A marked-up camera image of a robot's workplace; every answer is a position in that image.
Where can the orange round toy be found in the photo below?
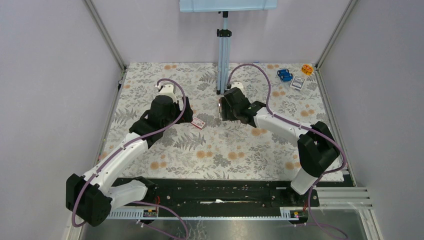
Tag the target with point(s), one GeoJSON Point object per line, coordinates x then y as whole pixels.
{"type": "Point", "coordinates": [307, 69]}

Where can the red white staple box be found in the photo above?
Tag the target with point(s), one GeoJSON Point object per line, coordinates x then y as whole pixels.
{"type": "Point", "coordinates": [198, 123]}

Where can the blue toy car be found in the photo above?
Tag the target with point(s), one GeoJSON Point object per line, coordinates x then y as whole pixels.
{"type": "Point", "coordinates": [284, 75]}

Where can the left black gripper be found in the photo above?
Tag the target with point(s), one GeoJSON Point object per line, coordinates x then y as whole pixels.
{"type": "Point", "coordinates": [186, 115]}

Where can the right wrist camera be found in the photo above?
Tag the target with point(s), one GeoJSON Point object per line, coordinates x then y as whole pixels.
{"type": "Point", "coordinates": [238, 85]}

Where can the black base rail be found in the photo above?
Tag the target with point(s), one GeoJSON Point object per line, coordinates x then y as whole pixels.
{"type": "Point", "coordinates": [229, 200]}

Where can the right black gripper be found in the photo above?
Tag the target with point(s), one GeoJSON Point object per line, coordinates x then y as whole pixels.
{"type": "Point", "coordinates": [226, 115]}

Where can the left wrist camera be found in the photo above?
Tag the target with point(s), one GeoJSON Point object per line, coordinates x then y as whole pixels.
{"type": "Point", "coordinates": [167, 90]}

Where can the light blue board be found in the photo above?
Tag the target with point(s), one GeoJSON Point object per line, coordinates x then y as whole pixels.
{"type": "Point", "coordinates": [198, 6]}

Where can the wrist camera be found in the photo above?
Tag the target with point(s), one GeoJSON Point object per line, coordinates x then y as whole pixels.
{"type": "Point", "coordinates": [238, 85]}
{"type": "Point", "coordinates": [167, 90]}

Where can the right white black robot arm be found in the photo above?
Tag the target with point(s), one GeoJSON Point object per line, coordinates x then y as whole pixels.
{"type": "Point", "coordinates": [316, 146]}

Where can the floral patterned table mat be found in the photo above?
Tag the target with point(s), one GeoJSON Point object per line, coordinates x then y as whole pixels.
{"type": "Point", "coordinates": [222, 149]}

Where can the light blue tripod stand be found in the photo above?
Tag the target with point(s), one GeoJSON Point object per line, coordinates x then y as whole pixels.
{"type": "Point", "coordinates": [224, 36]}

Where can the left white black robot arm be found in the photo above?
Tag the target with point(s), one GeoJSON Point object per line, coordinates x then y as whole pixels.
{"type": "Point", "coordinates": [92, 196]}

